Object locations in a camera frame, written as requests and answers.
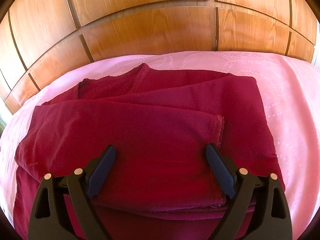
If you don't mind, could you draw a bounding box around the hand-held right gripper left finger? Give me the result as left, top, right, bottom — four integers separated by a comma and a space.
28, 144, 117, 240

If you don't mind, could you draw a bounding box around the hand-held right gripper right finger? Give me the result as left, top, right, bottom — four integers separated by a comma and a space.
205, 143, 293, 240

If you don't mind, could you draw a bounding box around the dark red knit sweater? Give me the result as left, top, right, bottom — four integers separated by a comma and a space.
12, 63, 286, 240

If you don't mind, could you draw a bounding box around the pink blanket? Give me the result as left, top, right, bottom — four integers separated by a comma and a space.
0, 51, 320, 240

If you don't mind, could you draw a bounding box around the wooden wardrobe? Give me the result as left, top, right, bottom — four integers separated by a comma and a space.
0, 0, 320, 117

